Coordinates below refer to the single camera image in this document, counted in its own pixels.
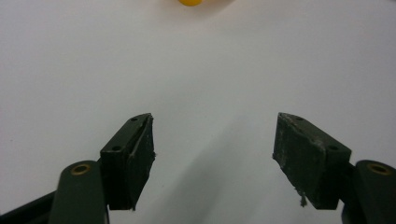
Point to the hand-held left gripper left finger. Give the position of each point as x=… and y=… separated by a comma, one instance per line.
x=127, y=161

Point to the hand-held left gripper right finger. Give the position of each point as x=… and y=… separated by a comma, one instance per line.
x=311, y=161

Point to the yellow round object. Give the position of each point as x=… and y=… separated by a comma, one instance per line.
x=190, y=2

